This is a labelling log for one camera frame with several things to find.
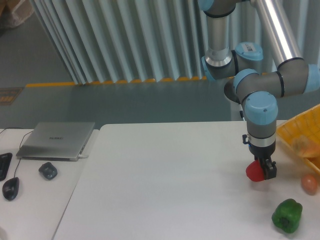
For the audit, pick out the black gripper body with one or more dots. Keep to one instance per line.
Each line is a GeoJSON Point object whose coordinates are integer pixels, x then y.
{"type": "Point", "coordinates": [262, 152]}

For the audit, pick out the red bell pepper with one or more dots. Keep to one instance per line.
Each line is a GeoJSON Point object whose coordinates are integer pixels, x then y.
{"type": "Point", "coordinates": [254, 172]}

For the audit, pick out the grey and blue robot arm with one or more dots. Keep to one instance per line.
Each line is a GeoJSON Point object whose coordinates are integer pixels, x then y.
{"type": "Point", "coordinates": [257, 94]}

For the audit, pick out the green bell pepper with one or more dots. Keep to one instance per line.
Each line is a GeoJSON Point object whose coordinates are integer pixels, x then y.
{"type": "Point", "coordinates": [287, 215]}

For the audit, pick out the orange bread in basket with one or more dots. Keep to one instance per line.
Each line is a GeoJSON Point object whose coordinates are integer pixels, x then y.
{"type": "Point", "coordinates": [305, 147]}

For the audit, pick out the brown egg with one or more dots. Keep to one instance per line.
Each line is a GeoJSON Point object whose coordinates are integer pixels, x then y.
{"type": "Point", "coordinates": [309, 184]}

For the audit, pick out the yellow woven basket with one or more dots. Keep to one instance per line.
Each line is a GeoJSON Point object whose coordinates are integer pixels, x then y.
{"type": "Point", "coordinates": [305, 124]}

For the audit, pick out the white folding screen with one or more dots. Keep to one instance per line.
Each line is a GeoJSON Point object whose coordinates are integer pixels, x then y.
{"type": "Point", "coordinates": [130, 40]}

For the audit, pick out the silver laptop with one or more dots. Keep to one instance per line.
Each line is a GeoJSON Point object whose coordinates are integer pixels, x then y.
{"type": "Point", "coordinates": [59, 141]}

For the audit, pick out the black earbud case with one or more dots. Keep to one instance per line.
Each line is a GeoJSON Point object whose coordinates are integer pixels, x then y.
{"type": "Point", "coordinates": [48, 171]}

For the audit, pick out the black computer mouse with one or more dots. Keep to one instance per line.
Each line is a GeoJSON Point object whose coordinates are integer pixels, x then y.
{"type": "Point", "coordinates": [10, 188]}

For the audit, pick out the black keyboard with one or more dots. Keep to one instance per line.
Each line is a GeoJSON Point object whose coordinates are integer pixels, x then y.
{"type": "Point", "coordinates": [5, 161]}

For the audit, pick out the yellow floor sticker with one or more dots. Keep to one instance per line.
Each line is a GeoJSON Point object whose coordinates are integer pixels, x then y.
{"type": "Point", "coordinates": [9, 94]}

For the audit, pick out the cardboard box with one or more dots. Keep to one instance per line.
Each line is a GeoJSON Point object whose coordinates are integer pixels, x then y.
{"type": "Point", "coordinates": [14, 13]}

